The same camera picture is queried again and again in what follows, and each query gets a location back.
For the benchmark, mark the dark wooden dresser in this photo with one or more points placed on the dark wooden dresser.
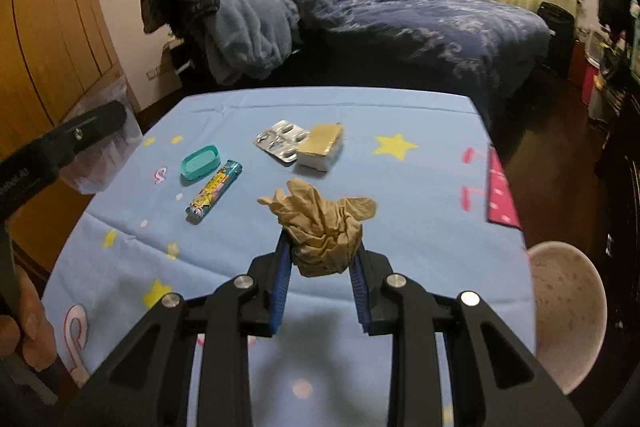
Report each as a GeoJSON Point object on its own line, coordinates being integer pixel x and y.
{"type": "Point", "coordinates": [620, 167]}

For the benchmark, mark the bed with dark blue duvet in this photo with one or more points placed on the bed with dark blue duvet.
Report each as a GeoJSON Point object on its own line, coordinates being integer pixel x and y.
{"type": "Point", "coordinates": [400, 22]}

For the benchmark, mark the blue star printed tablecloth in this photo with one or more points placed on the blue star printed tablecloth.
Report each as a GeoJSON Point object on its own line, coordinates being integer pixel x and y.
{"type": "Point", "coordinates": [425, 217]}

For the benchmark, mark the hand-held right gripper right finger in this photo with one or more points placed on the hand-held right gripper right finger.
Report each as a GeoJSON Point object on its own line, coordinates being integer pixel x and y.
{"type": "Point", "coordinates": [360, 302]}

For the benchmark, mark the wall socket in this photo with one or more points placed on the wall socket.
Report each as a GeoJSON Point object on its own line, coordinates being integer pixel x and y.
{"type": "Point", "coordinates": [153, 73]}

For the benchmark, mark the person's left hand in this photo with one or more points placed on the person's left hand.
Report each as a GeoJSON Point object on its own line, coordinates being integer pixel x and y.
{"type": "Point", "coordinates": [32, 332]}

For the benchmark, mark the dark nightstand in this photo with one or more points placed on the dark nightstand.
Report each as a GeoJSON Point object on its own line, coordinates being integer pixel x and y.
{"type": "Point", "coordinates": [172, 57]}

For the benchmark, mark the red box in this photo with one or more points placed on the red box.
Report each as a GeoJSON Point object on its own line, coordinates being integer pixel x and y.
{"type": "Point", "coordinates": [590, 82]}

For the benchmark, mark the pile of grey clothes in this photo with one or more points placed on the pile of grey clothes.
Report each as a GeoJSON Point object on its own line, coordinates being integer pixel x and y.
{"type": "Point", "coordinates": [250, 32]}

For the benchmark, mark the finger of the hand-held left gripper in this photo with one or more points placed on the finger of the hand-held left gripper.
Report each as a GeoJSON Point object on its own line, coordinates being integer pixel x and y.
{"type": "Point", "coordinates": [95, 124]}

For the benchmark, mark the silver pill blister pack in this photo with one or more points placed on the silver pill blister pack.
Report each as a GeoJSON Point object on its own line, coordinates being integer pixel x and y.
{"type": "Point", "coordinates": [280, 139]}

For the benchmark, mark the teal container lid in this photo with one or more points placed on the teal container lid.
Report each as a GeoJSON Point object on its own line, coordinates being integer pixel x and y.
{"type": "Point", "coordinates": [200, 162]}

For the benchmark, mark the wooden wardrobe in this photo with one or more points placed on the wooden wardrobe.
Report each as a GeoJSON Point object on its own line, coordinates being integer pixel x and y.
{"type": "Point", "coordinates": [50, 32]}

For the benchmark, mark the yellow white sponge block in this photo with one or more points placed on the yellow white sponge block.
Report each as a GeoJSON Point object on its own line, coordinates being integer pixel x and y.
{"type": "Point", "coordinates": [320, 142]}

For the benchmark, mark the beige latex glove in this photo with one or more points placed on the beige latex glove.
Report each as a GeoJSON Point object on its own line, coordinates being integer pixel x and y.
{"type": "Point", "coordinates": [320, 227]}

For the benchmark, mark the black suitcase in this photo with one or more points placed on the black suitcase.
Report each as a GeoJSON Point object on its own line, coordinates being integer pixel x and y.
{"type": "Point", "coordinates": [555, 37]}

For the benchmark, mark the colourful candy tube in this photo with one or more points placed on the colourful candy tube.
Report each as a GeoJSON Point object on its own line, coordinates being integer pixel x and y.
{"type": "Point", "coordinates": [212, 192]}

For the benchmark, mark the translucent plastic trash bag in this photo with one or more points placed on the translucent plastic trash bag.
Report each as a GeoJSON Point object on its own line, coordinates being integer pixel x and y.
{"type": "Point", "coordinates": [110, 167]}

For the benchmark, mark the pale pink round stool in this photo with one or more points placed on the pale pink round stool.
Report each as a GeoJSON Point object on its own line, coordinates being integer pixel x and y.
{"type": "Point", "coordinates": [565, 307]}

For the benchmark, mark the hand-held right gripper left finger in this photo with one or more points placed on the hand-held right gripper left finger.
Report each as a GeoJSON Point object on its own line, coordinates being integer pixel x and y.
{"type": "Point", "coordinates": [280, 287]}

